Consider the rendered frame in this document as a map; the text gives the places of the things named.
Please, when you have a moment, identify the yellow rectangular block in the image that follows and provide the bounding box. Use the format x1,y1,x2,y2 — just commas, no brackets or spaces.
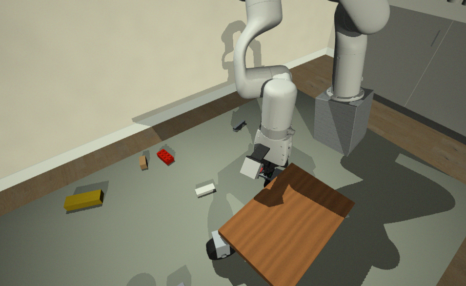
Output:
64,189,104,211

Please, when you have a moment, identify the brown wooden dolly with black wheels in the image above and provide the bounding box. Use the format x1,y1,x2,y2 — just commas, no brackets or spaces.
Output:
206,163,355,286

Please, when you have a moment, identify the red toy building brick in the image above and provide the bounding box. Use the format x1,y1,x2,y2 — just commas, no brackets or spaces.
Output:
157,149,174,165

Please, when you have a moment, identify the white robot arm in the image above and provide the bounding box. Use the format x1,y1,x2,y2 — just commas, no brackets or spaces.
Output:
233,0,390,179

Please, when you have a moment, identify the tan wooden block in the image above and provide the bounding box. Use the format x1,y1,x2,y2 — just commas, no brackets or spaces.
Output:
139,156,148,169

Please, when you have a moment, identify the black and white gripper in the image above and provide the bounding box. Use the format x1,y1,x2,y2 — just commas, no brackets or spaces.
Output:
253,125,293,177

